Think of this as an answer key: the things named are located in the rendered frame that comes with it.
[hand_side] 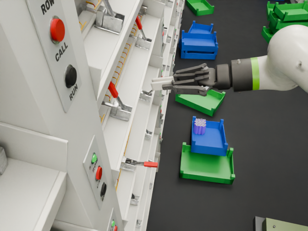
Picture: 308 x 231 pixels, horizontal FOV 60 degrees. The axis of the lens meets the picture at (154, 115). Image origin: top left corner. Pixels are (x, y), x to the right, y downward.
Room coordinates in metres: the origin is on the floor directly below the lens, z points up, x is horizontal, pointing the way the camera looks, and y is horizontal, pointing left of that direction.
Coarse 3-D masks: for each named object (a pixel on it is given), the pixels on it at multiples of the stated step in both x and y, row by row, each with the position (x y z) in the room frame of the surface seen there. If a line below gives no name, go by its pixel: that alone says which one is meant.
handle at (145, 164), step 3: (132, 159) 0.39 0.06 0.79; (132, 162) 0.39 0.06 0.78; (135, 162) 0.39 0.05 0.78; (138, 162) 0.39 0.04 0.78; (141, 162) 0.39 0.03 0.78; (144, 162) 0.38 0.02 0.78; (147, 162) 0.38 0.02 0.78; (150, 162) 0.38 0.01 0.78; (153, 162) 0.38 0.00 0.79; (156, 162) 0.38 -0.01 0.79; (144, 165) 0.38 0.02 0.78; (147, 165) 0.37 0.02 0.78; (150, 165) 0.37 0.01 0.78; (153, 165) 0.37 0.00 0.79; (156, 165) 0.37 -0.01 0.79
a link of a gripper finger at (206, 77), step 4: (204, 76) 0.61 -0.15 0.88; (208, 76) 0.61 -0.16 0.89; (172, 80) 0.62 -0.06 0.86; (184, 80) 0.62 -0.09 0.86; (188, 80) 0.62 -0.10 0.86; (192, 80) 0.61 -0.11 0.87; (196, 80) 0.61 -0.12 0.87; (200, 80) 0.61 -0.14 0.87; (172, 84) 0.62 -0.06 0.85; (176, 84) 0.61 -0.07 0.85; (180, 84) 0.61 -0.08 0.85; (184, 84) 0.61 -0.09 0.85; (188, 84) 0.61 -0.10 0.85; (192, 84) 0.61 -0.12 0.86; (196, 84) 0.61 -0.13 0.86
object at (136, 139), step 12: (156, 60) 0.82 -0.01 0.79; (156, 72) 0.80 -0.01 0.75; (144, 84) 0.72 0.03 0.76; (144, 108) 0.61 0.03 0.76; (144, 120) 0.56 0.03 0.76; (132, 132) 0.50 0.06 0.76; (144, 132) 0.51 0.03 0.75; (132, 144) 0.46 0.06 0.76; (132, 156) 0.42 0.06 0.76; (120, 180) 0.34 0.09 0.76; (132, 180) 0.35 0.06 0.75; (120, 192) 0.31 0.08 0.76; (120, 204) 0.28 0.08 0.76
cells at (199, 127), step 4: (196, 120) 1.17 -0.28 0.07; (200, 120) 1.17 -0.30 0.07; (204, 120) 1.18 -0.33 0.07; (196, 124) 1.12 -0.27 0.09; (200, 124) 1.12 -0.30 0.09; (204, 124) 1.12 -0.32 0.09; (196, 128) 1.10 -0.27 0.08; (200, 128) 1.10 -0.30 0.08; (204, 128) 1.10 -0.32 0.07; (196, 132) 1.09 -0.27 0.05; (200, 132) 1.09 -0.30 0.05; (204, 132) 1.10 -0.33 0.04
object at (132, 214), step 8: (152, 104) 0.82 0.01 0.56; (152, 112) 0.78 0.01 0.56; (152, 120) 0.74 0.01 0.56; (152, 128) 0.69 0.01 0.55; (152, 136) 0.65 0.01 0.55; (144, 144) 0.61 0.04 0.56; (144, 152) 0.57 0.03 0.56; (144, 160) 0.54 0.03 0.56; (144, 168) 0.51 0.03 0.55; (136, 176) 0.47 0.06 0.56; (144, 176) 0.48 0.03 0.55; (136, 184) 0.44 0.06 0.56; (136, 192) 0.41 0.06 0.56; (136, 200) 0.38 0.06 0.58; (136, 208) 0.36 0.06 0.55; (128, 216) 0.33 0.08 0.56; (136, 216) 0.34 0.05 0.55; (128, 224) 0.31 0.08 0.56
